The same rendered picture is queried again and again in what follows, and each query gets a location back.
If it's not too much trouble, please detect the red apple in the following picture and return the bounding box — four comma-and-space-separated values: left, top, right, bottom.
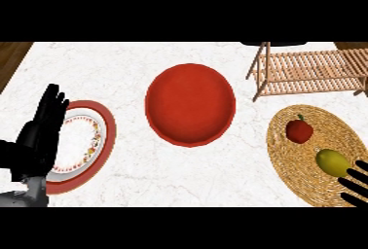
286, 113, 315, 145

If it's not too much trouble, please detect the red round bowl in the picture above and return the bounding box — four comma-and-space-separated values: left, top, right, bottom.
144, 62, 237, 149

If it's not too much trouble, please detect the black object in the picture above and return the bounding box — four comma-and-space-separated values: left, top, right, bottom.
238, 41, 309, 48

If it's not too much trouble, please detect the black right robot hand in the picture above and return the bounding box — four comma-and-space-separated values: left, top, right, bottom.
337, 160, 368, 208

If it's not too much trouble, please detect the wooden tiered shelf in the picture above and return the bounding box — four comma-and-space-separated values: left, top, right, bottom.
244, 41, 368, 103

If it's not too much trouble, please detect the yellow-green lemon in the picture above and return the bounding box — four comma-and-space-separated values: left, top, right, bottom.
315, 148, 354, 178

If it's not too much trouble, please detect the round woven straw placemat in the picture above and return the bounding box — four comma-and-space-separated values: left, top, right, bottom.
265, 103, 368, 208

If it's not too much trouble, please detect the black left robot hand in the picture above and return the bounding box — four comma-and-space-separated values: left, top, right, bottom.
0, 83, 71, 183

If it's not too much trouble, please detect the red-rimmed patterned plate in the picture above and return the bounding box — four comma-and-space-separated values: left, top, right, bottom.
45, 99, 119, 196

